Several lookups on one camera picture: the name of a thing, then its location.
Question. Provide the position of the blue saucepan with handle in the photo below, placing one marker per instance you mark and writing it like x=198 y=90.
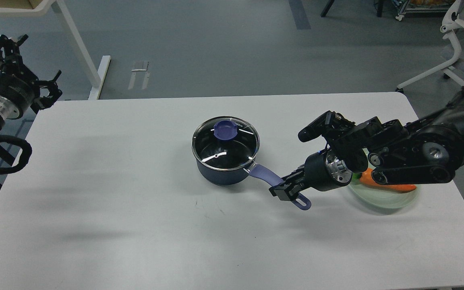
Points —
x=225 y=178

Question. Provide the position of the orange toy carrot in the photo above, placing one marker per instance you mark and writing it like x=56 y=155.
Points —
x=366 y=179

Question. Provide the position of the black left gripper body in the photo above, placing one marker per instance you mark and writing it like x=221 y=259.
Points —
x=16 y=96

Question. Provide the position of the glass lid with blue knob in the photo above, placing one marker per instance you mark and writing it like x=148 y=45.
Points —
x=225 y=143

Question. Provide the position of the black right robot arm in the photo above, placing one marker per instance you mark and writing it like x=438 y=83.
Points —
x=426 y=151

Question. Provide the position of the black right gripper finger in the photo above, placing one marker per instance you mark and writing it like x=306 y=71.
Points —
x=288 y=192
x=296 y=176

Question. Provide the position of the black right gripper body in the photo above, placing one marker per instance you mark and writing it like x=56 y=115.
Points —
x=323 y=171

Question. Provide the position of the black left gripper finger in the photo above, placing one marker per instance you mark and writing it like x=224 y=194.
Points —
x=11 y=60
x=54 y=93

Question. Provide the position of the wheeled cart base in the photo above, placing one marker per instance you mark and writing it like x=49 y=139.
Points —
x=421 y=8

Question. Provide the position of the pale green plate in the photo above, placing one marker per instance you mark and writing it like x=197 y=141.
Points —
x=383 y=199

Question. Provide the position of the white desk frame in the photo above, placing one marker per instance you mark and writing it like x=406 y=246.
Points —
x=36 y=8

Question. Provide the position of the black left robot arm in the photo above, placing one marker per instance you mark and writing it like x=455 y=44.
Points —
x=14 y=152

